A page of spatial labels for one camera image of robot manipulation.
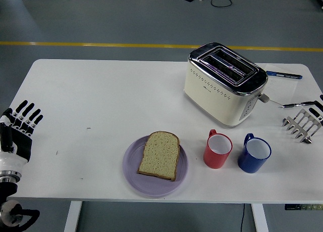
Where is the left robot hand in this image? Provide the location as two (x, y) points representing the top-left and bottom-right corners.
(0, 100), (44, 172)

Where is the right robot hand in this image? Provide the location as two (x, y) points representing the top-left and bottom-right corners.
(308, 94), (323, 122)

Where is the brown bread slice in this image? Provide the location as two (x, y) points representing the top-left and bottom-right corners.
(137, 130), (181, 182)

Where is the purple plastic plate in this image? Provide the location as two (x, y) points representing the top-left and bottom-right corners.
(122, 134), (189, 199)

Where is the black ballpoint pen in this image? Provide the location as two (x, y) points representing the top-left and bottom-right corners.
(279, 101), (316, 109)

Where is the metal toast rack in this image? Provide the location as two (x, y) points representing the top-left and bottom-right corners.
(282, 109), (322, 144)

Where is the blue marker pen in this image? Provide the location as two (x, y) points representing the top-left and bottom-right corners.
(265, 70), (303, 80)

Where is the blue enamel mug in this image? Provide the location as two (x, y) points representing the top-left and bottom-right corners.
(237, 133), (272, 174)

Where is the white table leg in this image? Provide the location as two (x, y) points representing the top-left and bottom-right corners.
(251, 203), (270, 232)
(63, 201), (83, 232)

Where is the black table control panel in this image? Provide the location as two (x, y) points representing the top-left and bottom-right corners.
(284, 204), (323, 211)

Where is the cream and chrome toaster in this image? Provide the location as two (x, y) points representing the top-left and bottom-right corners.
(183, 41), (270, 128)

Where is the red enamel mug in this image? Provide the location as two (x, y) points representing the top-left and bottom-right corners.
(203, 129), (233, 170)

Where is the thin black hanging cable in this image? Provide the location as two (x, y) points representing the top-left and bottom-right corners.
(239, 203), (246, 232)

